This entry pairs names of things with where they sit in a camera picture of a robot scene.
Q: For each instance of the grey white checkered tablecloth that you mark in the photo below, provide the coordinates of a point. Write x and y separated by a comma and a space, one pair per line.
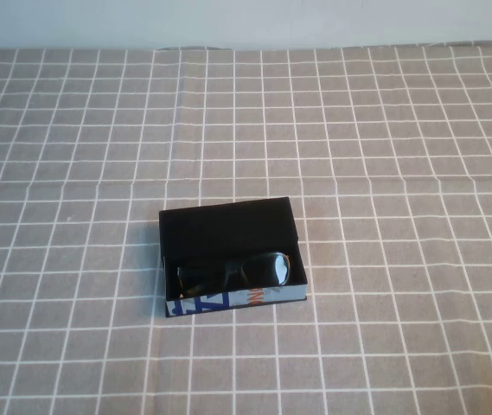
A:
358, 216

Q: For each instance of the black printed glasses case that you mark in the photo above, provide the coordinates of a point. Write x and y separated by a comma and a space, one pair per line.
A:
224, 229

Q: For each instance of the black frame glasses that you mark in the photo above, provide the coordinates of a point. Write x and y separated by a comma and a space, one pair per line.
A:
233, 271

